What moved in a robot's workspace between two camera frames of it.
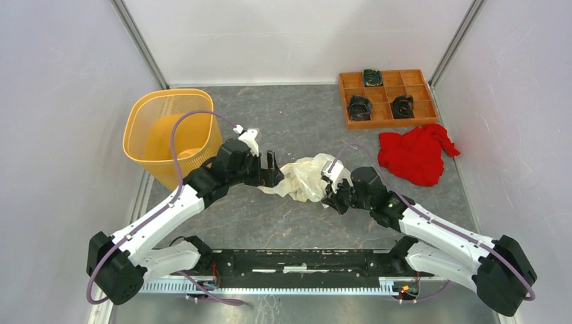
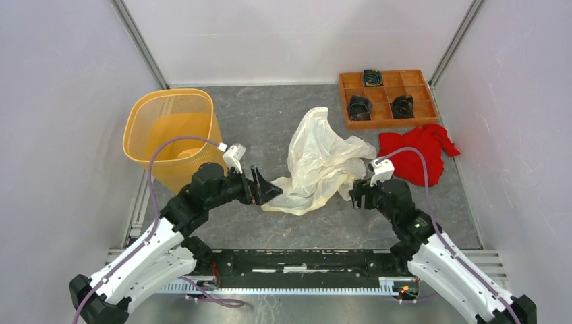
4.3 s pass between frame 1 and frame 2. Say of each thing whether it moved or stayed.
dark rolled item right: stayed
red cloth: stayed
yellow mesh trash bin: stayed
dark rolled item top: stayed
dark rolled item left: stayed
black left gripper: moved
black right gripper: moved
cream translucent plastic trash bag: moved
